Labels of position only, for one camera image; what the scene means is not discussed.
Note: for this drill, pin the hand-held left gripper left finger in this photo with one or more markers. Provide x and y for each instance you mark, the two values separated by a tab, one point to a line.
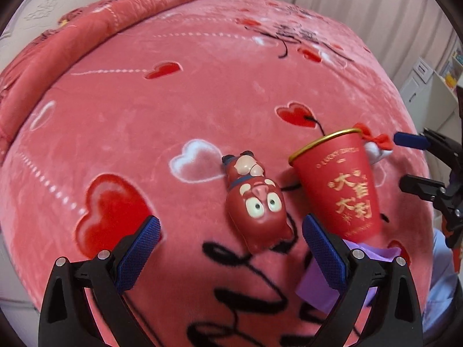
141	251

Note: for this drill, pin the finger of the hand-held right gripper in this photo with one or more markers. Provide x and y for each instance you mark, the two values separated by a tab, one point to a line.
421	186
410	140

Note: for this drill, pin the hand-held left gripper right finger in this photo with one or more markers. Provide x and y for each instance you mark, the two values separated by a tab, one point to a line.
323	253

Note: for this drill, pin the white toy with red bow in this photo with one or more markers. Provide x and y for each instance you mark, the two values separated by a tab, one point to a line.
379	141

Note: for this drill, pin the red pig toy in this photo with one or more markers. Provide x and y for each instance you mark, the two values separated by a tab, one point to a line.
258	206

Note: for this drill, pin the purple ribbed cup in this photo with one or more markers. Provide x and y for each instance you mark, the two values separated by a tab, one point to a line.
309	282

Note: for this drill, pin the white cabinet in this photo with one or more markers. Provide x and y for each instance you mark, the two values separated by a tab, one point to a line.
434	94

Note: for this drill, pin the red paper cup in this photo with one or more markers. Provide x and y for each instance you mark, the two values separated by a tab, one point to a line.
343	188

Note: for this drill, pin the light blue clothing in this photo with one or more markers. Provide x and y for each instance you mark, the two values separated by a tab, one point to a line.
439	278

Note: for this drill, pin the pink heart print blanket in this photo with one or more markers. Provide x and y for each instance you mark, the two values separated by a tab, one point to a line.
181	115

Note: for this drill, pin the pink rolled pillow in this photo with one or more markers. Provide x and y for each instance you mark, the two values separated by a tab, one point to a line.
72	50

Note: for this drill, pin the small yellow toy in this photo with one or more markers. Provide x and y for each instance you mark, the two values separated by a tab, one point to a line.
64	21

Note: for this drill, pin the white carved headboard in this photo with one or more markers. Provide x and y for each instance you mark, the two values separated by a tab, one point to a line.
54	3

